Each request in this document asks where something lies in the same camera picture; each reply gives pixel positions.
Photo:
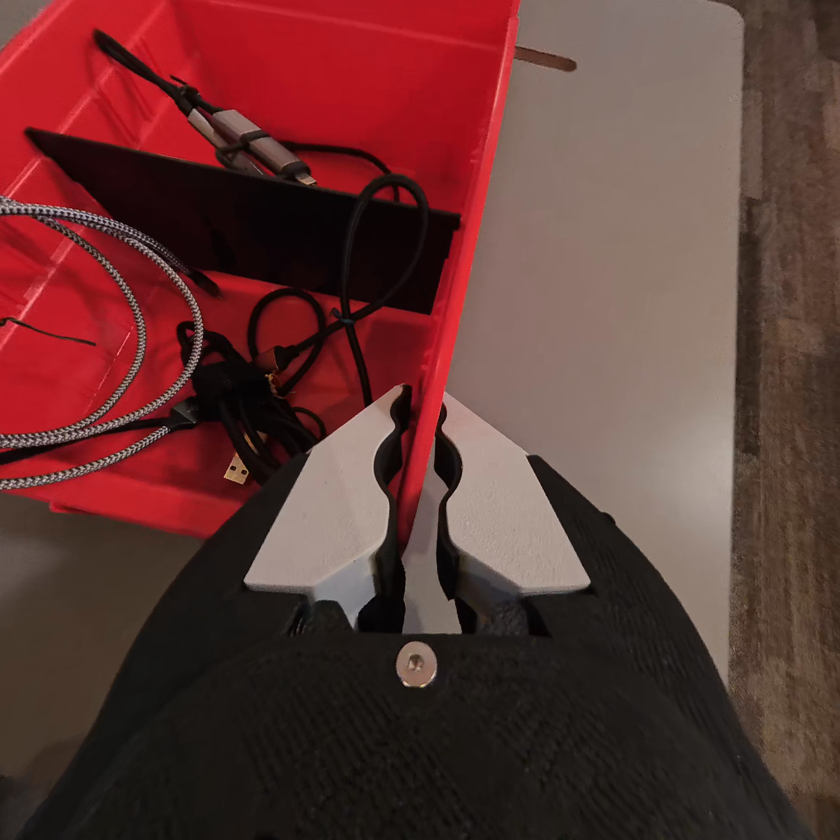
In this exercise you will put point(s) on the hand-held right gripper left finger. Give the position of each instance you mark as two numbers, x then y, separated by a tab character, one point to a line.
328	518

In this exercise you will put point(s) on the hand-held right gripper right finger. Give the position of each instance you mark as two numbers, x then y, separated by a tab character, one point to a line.
518	518

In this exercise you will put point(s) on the red plastic bin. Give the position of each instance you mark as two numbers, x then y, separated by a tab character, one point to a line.
367	65

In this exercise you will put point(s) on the black bin divider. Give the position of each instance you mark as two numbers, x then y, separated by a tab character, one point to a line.
262	223

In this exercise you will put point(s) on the black twist tie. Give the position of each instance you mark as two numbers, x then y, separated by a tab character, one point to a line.
65	339

